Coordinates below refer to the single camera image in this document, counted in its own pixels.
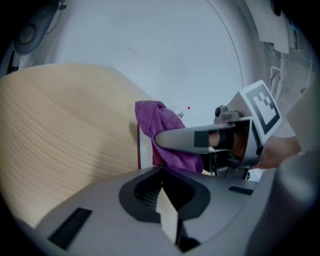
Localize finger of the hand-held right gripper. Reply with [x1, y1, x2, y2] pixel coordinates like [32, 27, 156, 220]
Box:
[153, 123, 236, 154]

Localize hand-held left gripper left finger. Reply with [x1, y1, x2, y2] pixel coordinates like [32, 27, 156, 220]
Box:
[33, 165, 181, 256]

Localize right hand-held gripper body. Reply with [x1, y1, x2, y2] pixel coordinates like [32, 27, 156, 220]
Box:
[209, 79, 283, 180]

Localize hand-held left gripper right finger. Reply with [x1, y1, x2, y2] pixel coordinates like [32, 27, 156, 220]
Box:
[161, 165, 275, 254]

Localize purple cloth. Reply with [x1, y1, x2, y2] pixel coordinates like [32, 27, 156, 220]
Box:
[134, 99, 204, 174]

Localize maroon hardcover book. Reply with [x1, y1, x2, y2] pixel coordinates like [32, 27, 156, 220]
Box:
[135, 121, 168, 171]

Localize person's right forearm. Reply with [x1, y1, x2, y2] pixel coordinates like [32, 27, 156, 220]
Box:
[256, 135, 303, 170]

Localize person's right hand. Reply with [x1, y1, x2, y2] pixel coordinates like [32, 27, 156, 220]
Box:
[208, 131, 249, 157]

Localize clear red-capped plastic bottle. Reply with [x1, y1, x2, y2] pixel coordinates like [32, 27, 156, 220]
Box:
[176, 105, 192, 119]

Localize dark blue rounded pod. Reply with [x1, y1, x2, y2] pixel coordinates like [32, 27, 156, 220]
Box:
[11, 0, 60, 56]

